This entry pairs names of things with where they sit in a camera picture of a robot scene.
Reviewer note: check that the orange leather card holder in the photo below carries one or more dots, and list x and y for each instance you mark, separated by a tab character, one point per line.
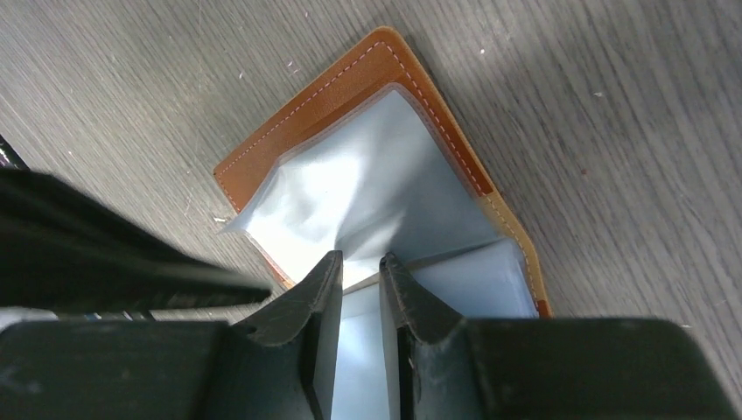
369	160

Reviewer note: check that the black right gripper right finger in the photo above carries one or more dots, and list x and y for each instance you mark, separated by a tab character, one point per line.
443	365

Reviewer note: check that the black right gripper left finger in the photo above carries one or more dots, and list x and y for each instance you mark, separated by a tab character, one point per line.
279	363

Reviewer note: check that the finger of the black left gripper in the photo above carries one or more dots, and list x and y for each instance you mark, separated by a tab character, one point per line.
63	251

